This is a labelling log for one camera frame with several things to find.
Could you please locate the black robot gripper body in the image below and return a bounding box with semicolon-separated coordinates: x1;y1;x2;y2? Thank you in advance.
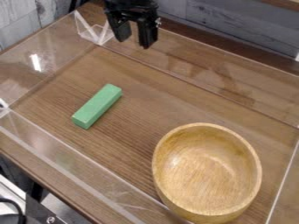
104;0;159;24

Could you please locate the brown wooden bowl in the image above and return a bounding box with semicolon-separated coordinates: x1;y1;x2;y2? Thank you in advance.
152;122;263;224

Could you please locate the black cable bottom left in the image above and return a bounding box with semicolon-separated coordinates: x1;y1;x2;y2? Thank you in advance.
0;198;28;224

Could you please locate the clear acrylic corner bracket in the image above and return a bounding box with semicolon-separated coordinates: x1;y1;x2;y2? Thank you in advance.
74;10;115;46

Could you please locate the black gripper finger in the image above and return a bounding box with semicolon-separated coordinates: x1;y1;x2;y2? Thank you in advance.
136;18;160;49
107;12;132;42

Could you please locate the green rectangular block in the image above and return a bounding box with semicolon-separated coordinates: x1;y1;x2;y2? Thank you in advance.
71;84;123;130

